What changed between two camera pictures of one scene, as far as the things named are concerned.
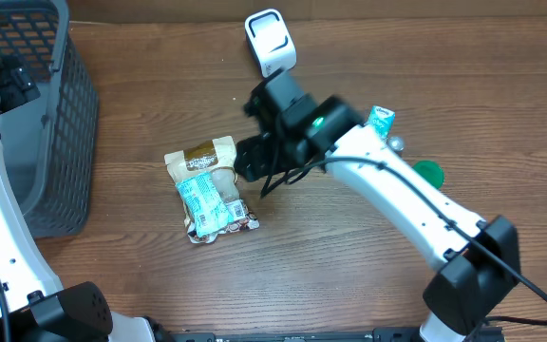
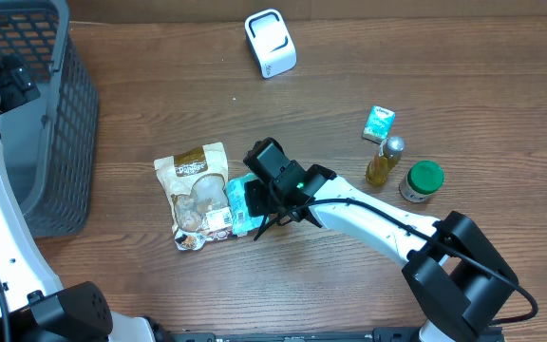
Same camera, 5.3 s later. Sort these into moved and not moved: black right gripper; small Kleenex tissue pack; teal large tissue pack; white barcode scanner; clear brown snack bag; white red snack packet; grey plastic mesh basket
Moved: black right gripper; white red snack packet; clear brown snack bag; teal large tissue pack
Not moved: grey plastic mesh basket; small Kleenex tissue pack; white barcode scanner
